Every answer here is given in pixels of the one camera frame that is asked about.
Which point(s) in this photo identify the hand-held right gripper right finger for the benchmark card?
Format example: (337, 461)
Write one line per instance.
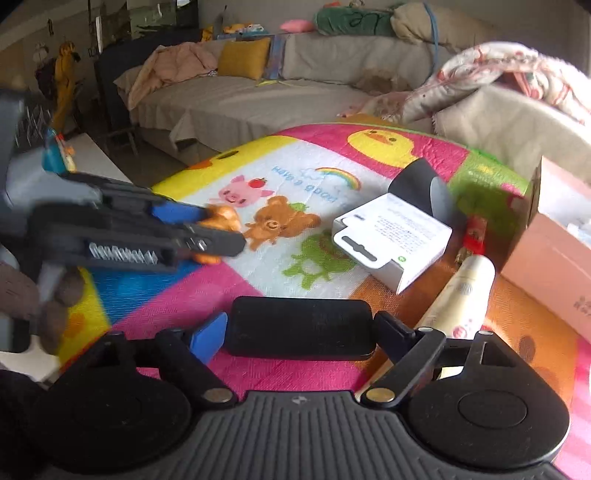
(392, 330)

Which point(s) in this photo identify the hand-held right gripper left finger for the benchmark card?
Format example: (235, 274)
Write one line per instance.
(205, 334)

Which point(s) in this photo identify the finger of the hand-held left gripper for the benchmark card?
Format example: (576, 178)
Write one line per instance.
(217, 242)
(175, 213)

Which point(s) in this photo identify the cream bottle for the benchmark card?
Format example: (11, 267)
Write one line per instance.
(466, 290)

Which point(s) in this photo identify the black case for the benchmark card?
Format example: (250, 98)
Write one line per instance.
(300, 327)

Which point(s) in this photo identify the white packaging box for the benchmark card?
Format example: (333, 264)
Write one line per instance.
(392, 235)

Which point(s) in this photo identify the dark grey cylinder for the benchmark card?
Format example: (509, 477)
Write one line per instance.
(415, 182)

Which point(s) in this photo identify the pink cardboard box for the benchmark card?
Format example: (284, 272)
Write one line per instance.
(545, 267)

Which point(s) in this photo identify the person's left hand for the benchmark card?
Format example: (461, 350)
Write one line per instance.
(62, 290)

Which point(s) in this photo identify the white low table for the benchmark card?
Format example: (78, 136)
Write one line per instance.
(97, 157)

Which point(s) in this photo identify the colourful play mat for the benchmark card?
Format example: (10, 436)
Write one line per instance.
(286, 272)

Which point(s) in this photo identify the teal orange toy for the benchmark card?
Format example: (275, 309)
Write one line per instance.
(57, 152)

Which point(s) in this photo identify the red gold tube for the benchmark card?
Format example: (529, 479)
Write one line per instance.
(475, 235)

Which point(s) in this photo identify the beige sofa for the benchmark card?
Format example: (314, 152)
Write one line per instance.
(258, 97)

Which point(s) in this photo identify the peach blanket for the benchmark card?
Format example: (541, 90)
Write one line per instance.
(175, 69)

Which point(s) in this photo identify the yellow hanging plush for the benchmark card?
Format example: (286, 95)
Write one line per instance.
(64, 78)

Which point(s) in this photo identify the yellow cushion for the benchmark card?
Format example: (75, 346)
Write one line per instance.
(242, 60)

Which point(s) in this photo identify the blue patterned cushion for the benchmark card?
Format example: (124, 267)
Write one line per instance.
(275, 57)

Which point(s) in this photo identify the pink plush toy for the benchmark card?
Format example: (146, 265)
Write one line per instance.
(295, 25)

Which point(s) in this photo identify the green plush pillow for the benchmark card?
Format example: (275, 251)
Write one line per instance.
(351, 21)

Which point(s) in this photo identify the printed blanket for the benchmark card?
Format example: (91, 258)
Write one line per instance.
(485, 69)

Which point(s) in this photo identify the beige pillow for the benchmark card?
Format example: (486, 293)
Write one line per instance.
(443, 25)

